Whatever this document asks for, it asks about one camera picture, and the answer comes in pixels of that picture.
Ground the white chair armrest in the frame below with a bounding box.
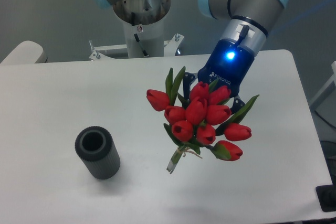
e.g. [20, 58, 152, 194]
[1, 40, 48, 66]

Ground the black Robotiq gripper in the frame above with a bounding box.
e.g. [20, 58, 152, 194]
[182, 39, 255, 114]

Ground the short black wrist cable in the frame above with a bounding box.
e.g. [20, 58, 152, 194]
[235, 24, 250, 49]

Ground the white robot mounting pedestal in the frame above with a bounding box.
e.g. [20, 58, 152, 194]
[89, 0, 184, 60]

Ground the red tulip bouquet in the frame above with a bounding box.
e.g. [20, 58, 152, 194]
[146, 67, 258, 173]

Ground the dark grey ribbed vase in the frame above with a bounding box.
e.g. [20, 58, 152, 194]
[75, 126, 120, 179]

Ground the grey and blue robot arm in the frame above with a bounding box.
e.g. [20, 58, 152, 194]
[95, 0, 289, 113]

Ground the white furniture at right edge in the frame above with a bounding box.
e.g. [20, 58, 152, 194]
[308, 61, 335, 130]

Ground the black table cable port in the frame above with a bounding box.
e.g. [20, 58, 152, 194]
[316, 185, 335, 212]

